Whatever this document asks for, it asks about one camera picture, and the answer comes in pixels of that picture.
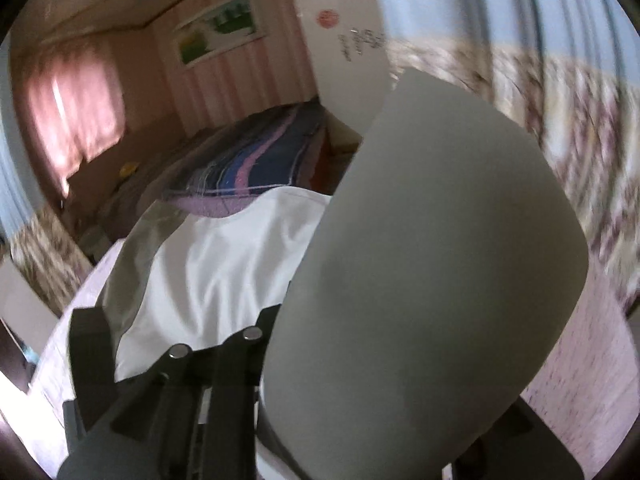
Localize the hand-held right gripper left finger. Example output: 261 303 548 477
110 304 282 480

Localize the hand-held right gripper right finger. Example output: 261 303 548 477
440 399 587 480

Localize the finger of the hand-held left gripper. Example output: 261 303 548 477
68 306 118 435

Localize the grey and white large garment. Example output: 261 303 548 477
57 67 589 480

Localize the pink table cover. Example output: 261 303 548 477
20 237 640 480

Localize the floral curtain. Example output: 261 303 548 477
0 110 97 313
372 0 640 311

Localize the bed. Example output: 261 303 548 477
65 100 363 261

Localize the striped blue purple blanket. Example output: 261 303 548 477
167 102 331 216

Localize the pink window curtain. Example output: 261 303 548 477
22 40 127 197

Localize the green landscape wall picture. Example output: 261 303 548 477
171 0 267 69

